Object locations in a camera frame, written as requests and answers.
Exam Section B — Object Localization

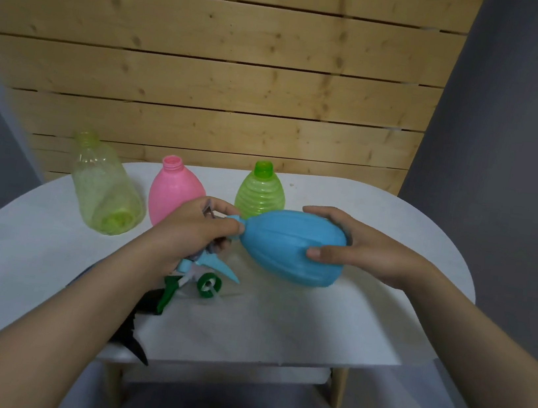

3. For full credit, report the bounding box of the person's left hand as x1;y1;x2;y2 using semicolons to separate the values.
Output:
141;189;249;287

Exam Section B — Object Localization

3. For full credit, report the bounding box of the person's right hand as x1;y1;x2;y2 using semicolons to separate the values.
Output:
292;202;439;296

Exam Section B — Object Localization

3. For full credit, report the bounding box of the pink plastic bottle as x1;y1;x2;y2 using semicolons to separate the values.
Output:
144;152;212;234

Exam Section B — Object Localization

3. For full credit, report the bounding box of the grey blue spray head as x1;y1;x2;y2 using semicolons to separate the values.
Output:
174;195;252;286

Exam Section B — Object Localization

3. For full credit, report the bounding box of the white green spray head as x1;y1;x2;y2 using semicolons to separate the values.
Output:
153;265;225;325

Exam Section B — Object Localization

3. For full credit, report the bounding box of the green ribbed plastic bottle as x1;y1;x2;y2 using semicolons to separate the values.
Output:
232;157;291;225

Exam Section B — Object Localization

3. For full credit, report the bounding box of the black spray head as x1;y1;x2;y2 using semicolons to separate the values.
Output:
105;282;168;368

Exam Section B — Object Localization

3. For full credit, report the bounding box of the blue plastic bottle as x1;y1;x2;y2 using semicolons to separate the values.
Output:
219;201;351;292

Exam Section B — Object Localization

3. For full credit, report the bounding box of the pale yellow-green clear bottle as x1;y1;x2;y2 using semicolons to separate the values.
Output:
59;129;157;240

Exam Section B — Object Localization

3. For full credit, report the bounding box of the person's right forearm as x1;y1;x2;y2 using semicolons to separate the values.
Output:
385;260;538;408

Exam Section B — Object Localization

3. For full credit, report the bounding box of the person's left forearm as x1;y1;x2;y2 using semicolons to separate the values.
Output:
0;218;180;408

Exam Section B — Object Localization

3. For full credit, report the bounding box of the wooden table leg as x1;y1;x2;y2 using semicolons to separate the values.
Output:
98;360;127;408
326;365;350;408

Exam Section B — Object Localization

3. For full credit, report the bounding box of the wooden slat panel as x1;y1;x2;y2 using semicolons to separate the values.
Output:
0;0;487;238

